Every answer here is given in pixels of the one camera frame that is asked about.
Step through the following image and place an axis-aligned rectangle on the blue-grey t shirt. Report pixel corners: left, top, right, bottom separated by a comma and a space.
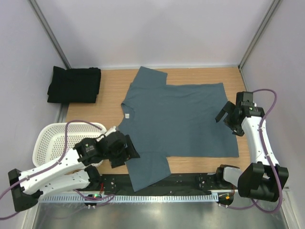
119, 67, 239, 191

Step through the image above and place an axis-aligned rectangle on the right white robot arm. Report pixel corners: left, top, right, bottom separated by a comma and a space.
214, 92, 289, 202

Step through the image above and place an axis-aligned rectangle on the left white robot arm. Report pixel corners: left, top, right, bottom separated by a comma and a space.
8, 129, 140, 212

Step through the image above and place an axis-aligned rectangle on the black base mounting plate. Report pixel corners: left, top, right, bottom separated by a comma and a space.
79, 173, 234, 196

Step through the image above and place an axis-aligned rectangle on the white perforated plastic basket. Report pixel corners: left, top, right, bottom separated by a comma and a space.
32, 122, 107, 167

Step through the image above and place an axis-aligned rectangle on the folded black t shirt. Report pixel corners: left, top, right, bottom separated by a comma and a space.
47, 66, 102, 104

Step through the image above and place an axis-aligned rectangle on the white slotted cable duct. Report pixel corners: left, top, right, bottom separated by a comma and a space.
40, 193, 219, 203

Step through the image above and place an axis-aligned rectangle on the right aluminium corner post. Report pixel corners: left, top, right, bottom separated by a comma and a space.
238, 0, 282, 70

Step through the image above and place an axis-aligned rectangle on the aluminium corner post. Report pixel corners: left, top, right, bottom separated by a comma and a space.
238, 0, 282, 70
28, 0, 71, 69

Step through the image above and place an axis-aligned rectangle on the left aluminium corner post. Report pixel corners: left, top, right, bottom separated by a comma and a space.
28, 0, 71, 69

